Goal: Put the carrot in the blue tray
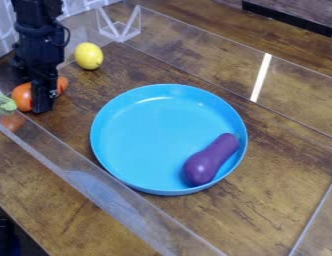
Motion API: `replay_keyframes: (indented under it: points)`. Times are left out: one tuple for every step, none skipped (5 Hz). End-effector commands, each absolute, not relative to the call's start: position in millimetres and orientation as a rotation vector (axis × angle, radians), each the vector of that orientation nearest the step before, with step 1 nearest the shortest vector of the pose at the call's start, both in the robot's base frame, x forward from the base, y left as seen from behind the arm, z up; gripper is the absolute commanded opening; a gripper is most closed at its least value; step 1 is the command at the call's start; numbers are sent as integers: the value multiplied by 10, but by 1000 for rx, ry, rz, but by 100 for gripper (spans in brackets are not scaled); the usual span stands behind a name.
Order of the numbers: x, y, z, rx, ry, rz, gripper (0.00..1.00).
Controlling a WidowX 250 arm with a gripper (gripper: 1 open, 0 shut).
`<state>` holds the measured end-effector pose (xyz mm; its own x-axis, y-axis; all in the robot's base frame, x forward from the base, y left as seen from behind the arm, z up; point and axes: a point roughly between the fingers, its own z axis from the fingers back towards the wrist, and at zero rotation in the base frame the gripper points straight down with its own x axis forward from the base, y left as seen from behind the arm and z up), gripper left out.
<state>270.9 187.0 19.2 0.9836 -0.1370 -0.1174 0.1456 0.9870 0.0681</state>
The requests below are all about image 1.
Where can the purple toy eggplant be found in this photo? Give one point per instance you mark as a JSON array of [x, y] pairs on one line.
[[203, 163]]

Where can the blue round tray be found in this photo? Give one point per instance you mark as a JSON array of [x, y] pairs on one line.
[[151, 127]]

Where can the clear acrylic corner bracket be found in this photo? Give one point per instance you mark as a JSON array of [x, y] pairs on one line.
[[116, 31]]

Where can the yellow toy lemon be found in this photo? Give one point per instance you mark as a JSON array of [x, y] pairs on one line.
[[88, 56]]

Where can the orange toy carrot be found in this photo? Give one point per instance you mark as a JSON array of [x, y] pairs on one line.
[[19, 100]]

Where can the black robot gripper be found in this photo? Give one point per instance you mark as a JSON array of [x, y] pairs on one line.
[[39, 49]]

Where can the white grey checked curtain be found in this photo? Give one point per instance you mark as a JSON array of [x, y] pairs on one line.
[[72, 7]]

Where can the clear acrylic barrier wall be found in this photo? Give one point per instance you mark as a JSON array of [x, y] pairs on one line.
[[270, 208]]

